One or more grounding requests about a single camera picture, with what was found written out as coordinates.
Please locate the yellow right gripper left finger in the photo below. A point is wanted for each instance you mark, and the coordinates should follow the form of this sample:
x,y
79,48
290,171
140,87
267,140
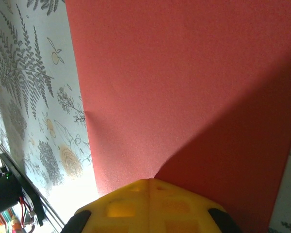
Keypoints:
x,y
126,206

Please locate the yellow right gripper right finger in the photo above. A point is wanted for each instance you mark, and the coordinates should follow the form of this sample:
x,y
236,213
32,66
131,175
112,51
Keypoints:
x,y
174,206

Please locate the red square paper sheet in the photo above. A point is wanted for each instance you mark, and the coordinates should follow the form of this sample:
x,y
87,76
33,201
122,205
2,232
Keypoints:
x,y
172,85

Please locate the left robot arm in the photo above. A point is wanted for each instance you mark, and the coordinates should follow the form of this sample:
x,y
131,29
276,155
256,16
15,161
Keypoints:
x,y
2,194

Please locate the colourful background clutter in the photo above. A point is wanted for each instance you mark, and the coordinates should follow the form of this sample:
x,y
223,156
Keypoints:
x,y
0,222

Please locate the aluminium table edge rail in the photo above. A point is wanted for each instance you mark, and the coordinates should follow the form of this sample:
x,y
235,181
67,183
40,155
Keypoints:
x,y
53,216

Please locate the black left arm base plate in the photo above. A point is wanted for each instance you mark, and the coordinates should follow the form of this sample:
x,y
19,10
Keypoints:
x,y
31,196

